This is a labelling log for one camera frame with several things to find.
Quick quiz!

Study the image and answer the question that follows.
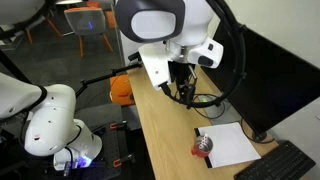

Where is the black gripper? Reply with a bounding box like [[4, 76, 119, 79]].
[[169, 61, 198, 109]]

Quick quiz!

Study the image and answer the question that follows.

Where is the white marker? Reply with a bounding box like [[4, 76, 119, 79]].
[[199, 133, 210, 150]]

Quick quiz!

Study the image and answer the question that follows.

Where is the red cup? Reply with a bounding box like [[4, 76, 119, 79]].
[[191, 134, 214, 159]]

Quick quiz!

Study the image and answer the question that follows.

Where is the grey monitor stand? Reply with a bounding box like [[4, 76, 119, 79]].
[[196, 94, 242, 126]]

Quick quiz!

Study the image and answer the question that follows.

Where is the orange box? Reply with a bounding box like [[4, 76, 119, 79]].
[[109, 74, 136, 108]]

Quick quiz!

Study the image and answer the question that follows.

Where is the white paper pad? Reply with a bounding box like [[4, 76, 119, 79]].
[[194, 121, 262, 170]]

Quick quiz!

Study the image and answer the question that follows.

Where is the orange black clamp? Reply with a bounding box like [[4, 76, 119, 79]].
[[112, 153, 136, 168], [109, 120, 129, 132]]

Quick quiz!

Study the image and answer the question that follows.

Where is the black computer monitor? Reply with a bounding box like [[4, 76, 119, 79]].
[[201, 20, 320, 135]]

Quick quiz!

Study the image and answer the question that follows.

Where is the black round stand base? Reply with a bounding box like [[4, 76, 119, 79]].
[[251, 131, 269, 142]]

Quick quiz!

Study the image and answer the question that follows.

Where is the black perforated breadboard table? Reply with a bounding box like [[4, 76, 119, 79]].
[[73, 121, 124, 180]]

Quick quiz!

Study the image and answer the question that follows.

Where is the black keyboard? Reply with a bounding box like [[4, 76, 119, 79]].
[[233, 139, 317, 180]]

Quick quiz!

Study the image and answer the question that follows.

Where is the grey chair with orange legs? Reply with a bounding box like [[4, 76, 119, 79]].
[[63, 7, 115, 58]]

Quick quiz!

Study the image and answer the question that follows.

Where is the black USB cable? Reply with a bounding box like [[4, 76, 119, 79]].
[[192, 93, 227, 120]]

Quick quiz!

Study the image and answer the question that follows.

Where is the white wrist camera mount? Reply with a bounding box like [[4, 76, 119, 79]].
[[137, 43, 175, 92]]

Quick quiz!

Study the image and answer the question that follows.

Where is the black robot cable hose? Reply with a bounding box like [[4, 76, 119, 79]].
[[161, 0, 248, 110]]

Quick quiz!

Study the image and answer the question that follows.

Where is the black articulated camera pole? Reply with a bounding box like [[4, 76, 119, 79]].
[[74, 61, 144, 98]]

